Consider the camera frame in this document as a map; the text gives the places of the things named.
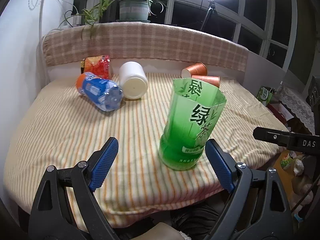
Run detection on green tea bottle cup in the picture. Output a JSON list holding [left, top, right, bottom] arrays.
[[159, 78, 227, 171]]

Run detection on orange paper cup near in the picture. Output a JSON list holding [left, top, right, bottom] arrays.
[[191, 75, 220, 88]]

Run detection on orange paper cup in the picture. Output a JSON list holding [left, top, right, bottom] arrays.
[[191, 75, 220, 88], [181, 62, 208, 78]]

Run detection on orange paper cup far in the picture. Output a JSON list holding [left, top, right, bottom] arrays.
[[181, 62, 208, 78]]

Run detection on white plastic cup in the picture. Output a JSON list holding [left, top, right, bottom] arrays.
[[119, 61, 149, 100]]

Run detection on red snack cup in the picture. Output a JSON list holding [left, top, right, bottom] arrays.
[[80, 55, 112, 79]]

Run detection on lace covered side table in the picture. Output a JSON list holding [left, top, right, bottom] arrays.
[[279, 85, 315, 135]]

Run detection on green tissue box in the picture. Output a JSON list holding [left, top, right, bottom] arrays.
[[257, 86, 276, 106]]

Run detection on striped yellow towel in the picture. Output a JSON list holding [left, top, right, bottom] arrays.
[[3, 72, 288, 227]]

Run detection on brown cushion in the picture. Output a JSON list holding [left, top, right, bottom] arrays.
[[133, 222, 191, 240]]

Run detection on plaid blanket on backrest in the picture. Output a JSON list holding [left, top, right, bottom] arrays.
[[42, 22, 248, 72]]

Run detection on white refrigerator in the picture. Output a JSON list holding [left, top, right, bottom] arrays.
[[0, 0, 48, 176]]

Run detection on spider plant in pot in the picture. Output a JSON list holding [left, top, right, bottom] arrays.
[[55, 0, 167, 36]]

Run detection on ring light tripod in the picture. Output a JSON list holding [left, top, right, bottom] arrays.
[[200, 0, 216, 31]]

